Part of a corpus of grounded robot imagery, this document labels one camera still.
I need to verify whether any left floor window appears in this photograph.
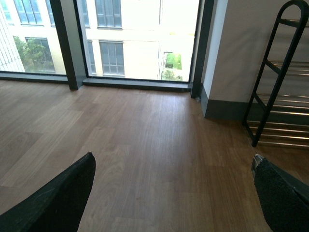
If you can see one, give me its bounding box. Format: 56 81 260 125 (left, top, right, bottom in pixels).
0 0 214 97

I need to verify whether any black metal shoe rack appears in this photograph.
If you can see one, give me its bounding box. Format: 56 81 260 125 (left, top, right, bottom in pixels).
242 0 309 148

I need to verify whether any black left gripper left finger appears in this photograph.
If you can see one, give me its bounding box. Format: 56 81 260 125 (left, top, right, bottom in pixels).
0 152 96 232

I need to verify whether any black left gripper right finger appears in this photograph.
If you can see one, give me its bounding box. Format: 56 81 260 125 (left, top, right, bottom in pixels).
251 154 309 232

